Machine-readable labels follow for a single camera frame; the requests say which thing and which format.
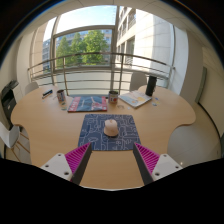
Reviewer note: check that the tall black cylinder bottle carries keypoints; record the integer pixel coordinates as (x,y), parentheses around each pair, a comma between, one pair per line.
(151,86)

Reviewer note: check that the white chair with wooden legs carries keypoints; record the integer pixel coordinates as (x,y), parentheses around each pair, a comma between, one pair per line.
(9,135)

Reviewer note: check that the metal balcony railing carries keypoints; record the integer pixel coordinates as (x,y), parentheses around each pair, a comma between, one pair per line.
(93,54)

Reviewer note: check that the beige computer mouse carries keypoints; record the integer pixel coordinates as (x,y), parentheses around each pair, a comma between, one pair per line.
(111,128)

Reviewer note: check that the black marker pen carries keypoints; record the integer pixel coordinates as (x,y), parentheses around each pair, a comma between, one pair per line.
(47,93)

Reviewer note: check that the light blue illustrated magazine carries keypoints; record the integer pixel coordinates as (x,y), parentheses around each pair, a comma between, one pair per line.
(135,98)

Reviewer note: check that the dark blue patterned mouse pad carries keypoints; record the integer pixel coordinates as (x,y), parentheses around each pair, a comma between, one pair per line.
(93,133)

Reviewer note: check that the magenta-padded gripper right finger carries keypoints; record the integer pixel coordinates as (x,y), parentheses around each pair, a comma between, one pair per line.
(163,165)

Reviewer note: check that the red and blue magazine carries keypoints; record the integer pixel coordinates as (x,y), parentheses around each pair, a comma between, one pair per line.
(87,104)

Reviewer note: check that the tin can with plant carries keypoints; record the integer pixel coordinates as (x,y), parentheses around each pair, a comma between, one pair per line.
(113,97)

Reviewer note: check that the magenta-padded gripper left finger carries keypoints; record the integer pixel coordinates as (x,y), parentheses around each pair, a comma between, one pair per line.
(61,165)

